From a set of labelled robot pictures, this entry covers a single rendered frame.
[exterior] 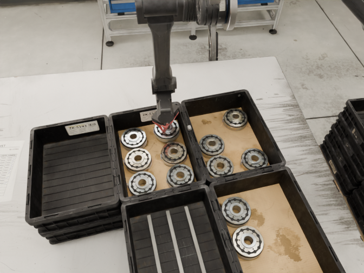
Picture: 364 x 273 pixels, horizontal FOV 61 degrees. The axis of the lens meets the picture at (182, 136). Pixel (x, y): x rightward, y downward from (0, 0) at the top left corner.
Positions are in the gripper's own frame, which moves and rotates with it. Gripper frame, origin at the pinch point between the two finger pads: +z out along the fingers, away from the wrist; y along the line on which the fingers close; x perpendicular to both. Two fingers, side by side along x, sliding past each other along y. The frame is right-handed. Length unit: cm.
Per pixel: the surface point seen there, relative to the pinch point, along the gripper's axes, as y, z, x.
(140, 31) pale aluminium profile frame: 133, 79, 122
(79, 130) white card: -19.4, 0.0, 29.6
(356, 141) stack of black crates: 70, 43, -77
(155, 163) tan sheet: -14.5, 5.5, -3.5
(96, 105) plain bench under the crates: 5, 19, 48
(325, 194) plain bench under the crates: 15, 20, -67
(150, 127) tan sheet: -0.4, 5.9, 8.3
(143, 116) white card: -0.8, -0.2, 11.1
